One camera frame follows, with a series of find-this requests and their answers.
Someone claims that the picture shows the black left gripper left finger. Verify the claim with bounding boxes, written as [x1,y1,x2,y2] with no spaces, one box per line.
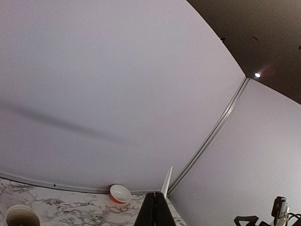
[134,193,155,226]

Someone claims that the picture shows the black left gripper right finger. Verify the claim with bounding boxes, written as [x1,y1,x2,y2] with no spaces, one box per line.
[155,193,175,226]

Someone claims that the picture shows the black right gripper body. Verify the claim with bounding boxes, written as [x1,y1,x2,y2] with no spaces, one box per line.
[234,214,301,226]

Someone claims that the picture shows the white paper cups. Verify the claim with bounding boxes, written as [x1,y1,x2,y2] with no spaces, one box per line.
[4,205,41,226]

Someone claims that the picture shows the orange white bowl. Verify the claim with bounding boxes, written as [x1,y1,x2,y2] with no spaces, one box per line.
[110,184,132,204]

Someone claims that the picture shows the right corner aluminium post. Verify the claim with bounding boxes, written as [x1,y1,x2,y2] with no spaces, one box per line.
[167,77,250,197]

